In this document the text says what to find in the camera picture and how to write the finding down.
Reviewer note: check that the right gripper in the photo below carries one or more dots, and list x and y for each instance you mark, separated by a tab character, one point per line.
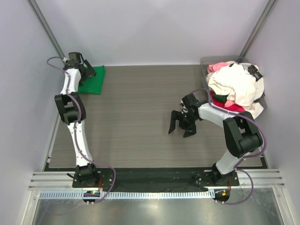
183	122

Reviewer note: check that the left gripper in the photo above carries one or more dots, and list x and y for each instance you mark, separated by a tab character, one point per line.
86	71

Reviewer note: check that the green t shirt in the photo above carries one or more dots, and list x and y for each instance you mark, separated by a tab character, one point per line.
94	84

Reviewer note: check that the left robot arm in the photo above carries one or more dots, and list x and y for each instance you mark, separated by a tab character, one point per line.
72	112

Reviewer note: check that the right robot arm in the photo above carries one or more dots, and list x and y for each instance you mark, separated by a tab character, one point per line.
242	136

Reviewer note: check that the red t shirt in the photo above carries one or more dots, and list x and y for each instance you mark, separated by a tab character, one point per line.
221	101

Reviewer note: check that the pink t shirt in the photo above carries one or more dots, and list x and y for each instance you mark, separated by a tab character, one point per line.
216	67

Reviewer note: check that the clear plastic bin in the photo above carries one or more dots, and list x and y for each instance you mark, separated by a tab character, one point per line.
257	98

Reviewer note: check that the white t shirt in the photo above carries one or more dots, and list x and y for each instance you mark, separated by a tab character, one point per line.
241	86

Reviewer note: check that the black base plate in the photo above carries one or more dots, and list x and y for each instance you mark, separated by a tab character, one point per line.
162	180

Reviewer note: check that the left aluminium corner post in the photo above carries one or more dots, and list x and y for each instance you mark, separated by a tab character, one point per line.
44	24

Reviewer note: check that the aluminium corner post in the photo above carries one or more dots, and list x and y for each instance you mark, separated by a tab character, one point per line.
257	28
44	24

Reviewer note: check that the aluminium rail frame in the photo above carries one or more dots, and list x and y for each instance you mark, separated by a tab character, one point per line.
260	178

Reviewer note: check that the white slotted cable duct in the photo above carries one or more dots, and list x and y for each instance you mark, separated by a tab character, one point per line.
85	195

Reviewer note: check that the right aluminium corner post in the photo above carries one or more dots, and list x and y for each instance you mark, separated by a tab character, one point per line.
257	28

